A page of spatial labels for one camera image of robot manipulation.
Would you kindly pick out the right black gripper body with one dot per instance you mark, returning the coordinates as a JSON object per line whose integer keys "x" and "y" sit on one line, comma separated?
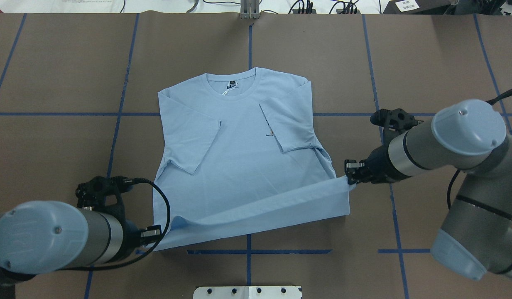
{"x": 378, "y": 164}

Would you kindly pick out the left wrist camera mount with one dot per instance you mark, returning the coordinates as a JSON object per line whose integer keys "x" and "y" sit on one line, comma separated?
{"x": 104, "y": 195}

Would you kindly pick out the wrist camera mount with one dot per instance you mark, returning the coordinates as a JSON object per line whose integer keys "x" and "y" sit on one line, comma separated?
{"x": 393, "y": 123}
{"x": 104, "y": 195}

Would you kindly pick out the white camera pillar base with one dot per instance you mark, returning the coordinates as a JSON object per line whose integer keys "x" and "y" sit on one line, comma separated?
{"x": 248, "y": 292}

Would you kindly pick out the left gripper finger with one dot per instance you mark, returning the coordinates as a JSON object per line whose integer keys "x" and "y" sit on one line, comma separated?
{"x": 151, "y": 231}
{"x": 148, "y": 241}

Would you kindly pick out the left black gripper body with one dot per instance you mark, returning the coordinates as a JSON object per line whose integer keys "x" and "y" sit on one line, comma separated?
{"x": 130, "y": 236}

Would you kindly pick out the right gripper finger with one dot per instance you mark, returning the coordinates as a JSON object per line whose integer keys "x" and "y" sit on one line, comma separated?
{"x": 354, "y": 166}
{"x": 356, "y": 177}

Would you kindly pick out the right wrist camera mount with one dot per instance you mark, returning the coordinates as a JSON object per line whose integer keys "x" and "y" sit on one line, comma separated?
{"x": 393, "y": 123}

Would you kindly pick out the aluminium frame post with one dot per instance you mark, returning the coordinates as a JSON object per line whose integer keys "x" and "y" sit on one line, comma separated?
{"x": 250, "y": 9}

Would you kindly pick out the black power adapter box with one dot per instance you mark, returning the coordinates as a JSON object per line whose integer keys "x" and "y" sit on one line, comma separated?
{"x": 418, "y": 7}

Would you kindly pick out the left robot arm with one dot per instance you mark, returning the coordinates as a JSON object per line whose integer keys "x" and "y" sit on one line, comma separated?
{"x": 41, "y": 237}

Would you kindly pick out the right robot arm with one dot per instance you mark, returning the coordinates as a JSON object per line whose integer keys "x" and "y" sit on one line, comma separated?
{"x": 476, "y": 236}

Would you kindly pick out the light blue t-shirt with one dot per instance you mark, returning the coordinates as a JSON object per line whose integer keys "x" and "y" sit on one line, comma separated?
{"x": 241, "y": 156}

